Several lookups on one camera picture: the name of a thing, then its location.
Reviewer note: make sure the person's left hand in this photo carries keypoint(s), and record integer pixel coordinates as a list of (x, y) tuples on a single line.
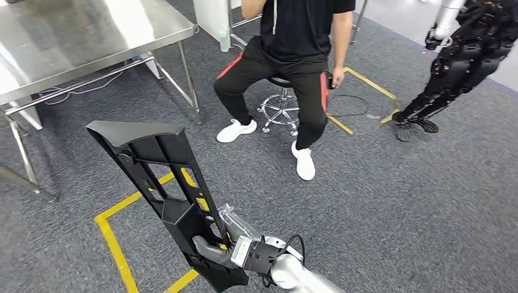
[(339, 77)]

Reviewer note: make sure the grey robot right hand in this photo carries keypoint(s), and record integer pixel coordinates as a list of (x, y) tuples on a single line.
[(210, 254)]

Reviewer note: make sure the black handheld controller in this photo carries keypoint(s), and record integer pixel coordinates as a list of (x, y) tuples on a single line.
[(331, 83)]

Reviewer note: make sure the black plastic plate holder part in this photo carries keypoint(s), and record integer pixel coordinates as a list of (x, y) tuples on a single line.
[(178, 218)]

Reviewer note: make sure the person's right forearm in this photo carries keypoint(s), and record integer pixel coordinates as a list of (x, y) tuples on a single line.
[(253, 8)]

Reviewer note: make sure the person's left forearm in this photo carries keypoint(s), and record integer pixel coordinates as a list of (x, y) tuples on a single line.
[(341, 52)]

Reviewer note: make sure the stainless steel workbench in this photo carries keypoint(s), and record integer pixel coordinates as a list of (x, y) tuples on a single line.
[(81, 36)]

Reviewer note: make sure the yellow floor tape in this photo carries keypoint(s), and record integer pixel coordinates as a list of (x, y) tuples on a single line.
[(115, 254), (340, 125)]

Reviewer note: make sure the small clear floor scrap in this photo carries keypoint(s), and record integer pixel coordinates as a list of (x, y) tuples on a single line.
[(373, 117)]

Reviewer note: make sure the metal table leg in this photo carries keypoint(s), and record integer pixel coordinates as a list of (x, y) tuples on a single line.
[(358, 24)]

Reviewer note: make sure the chrome swivel stool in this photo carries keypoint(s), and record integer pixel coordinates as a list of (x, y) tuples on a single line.
[(279, 81)]

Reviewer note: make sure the person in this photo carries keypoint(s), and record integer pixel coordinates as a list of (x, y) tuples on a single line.
[(295, 32)]

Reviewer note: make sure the black humanoid robot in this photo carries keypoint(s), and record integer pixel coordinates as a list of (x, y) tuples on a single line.
[(465, 60)]

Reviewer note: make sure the white upright panel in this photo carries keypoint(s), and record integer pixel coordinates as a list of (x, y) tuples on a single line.
[(210, 20)]

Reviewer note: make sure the white support foot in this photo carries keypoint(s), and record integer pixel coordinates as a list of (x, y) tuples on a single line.
[(151, 68), (28, 115)]

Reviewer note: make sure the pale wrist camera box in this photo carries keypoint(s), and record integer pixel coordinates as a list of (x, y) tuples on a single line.
[(241, 251)]

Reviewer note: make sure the black camera bracket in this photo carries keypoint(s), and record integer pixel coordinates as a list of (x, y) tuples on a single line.
[(263, 256)]

